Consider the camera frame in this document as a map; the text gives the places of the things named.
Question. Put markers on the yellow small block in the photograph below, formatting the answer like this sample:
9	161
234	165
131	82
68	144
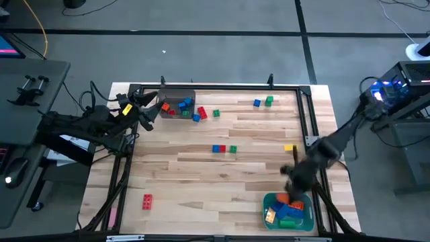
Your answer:
289	147

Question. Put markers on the white paper sheet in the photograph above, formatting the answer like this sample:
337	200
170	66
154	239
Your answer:
75	141

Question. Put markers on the grey computer stand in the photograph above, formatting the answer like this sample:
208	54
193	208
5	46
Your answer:
413	161

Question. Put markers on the black aluminium table frame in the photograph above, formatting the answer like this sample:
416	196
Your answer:
218	88

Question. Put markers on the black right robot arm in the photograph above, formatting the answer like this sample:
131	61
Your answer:
339	138

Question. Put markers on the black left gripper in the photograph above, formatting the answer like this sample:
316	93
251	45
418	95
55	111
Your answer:
136	112

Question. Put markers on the computer monitor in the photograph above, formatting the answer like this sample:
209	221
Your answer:
8	47

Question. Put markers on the black caster wheel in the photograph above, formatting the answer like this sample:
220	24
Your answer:
37	206

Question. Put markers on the red long block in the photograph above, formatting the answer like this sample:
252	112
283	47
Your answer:
202	113
147	202

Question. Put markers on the teal plastic bin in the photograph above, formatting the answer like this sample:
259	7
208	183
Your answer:
310	215

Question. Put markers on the grey plastic bin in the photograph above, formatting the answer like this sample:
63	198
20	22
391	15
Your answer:
174	95

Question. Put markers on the grey side table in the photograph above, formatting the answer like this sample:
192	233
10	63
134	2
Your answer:
30	101

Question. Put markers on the red small block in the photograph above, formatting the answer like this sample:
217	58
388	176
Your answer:
222	148
172	112

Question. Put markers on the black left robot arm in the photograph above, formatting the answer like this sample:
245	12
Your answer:
87	124

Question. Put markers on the black round base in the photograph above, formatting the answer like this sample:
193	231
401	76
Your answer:
74	3

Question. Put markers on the white round base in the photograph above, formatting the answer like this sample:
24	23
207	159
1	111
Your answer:
412	52

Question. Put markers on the yellow tag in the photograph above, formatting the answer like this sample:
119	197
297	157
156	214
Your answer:
127	109

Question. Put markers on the black computer mouse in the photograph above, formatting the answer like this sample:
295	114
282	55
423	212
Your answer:
16	171

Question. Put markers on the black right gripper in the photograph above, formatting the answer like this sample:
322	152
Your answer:
302	178

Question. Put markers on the black frame clamp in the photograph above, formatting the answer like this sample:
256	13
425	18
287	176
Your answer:
270	79
163	80

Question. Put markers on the green tall block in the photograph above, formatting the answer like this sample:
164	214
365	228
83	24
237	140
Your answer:
269	101

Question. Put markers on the green long block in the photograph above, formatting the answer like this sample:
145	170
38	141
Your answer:
287	223

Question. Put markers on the blue small block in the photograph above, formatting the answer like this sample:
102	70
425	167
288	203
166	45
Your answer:
216	148
257	103
182	106
196	117
188	101

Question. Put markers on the green small block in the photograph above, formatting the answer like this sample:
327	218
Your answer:
233	149
216	113
185	113

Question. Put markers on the black clamp tool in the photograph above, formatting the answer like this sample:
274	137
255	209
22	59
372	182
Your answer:
27	95

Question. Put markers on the silver metal bracket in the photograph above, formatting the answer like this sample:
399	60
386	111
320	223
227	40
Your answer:
124	238

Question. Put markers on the orange small block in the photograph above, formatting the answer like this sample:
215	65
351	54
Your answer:
165	107

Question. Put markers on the black lit computer tower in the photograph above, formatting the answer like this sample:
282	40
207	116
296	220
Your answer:
399	90

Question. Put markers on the backlit keyboard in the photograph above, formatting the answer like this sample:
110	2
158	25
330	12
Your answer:
2	158

